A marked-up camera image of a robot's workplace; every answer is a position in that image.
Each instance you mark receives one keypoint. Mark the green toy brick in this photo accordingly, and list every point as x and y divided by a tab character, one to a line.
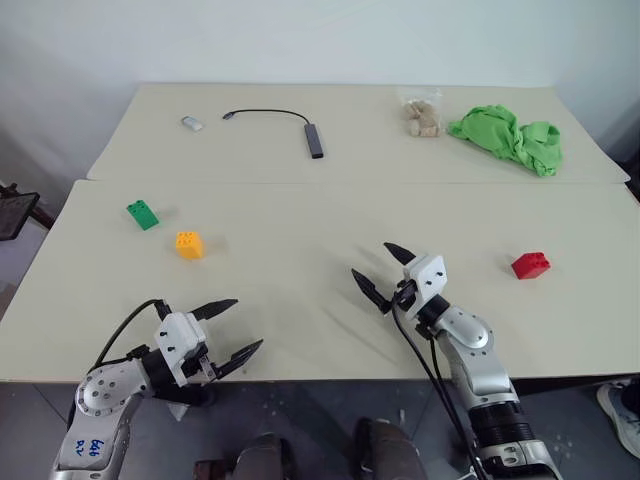
144	216

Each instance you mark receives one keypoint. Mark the yellow toy brick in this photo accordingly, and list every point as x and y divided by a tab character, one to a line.
190	247

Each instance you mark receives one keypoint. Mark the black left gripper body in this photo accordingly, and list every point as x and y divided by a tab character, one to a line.
196	371

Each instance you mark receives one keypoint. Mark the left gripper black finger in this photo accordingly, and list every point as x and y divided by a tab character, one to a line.
241	356
215	308

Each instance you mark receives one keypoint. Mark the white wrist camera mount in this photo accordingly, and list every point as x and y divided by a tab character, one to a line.
427	280
175	335

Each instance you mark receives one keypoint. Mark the small silver white adapter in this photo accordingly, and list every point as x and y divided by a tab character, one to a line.
192	123

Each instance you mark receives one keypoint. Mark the dark rounded shape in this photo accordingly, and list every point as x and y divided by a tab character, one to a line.
387	450
265	457

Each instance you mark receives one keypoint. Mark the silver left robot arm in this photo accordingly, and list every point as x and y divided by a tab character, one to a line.
100	395

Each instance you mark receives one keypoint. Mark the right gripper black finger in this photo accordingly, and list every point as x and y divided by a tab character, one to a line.
401	254
372	292

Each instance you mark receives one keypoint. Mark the black metal stand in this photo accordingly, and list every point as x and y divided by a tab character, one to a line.
12	212

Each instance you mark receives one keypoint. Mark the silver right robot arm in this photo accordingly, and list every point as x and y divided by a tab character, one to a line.
475	350

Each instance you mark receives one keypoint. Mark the red toy brick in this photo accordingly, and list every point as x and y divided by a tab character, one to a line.
530	266

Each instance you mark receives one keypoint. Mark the white grey sneaker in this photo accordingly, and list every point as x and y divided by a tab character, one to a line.
622	405

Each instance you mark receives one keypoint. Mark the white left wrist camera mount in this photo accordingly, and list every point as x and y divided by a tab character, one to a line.
175	335

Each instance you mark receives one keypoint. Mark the crumpled green cloth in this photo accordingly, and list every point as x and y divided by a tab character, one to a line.
500	132

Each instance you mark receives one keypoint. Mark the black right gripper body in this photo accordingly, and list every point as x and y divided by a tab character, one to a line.
405	296

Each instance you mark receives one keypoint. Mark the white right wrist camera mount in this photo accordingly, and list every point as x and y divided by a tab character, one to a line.
427	280

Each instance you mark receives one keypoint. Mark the clear bag of corks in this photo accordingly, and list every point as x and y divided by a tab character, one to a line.
422	120

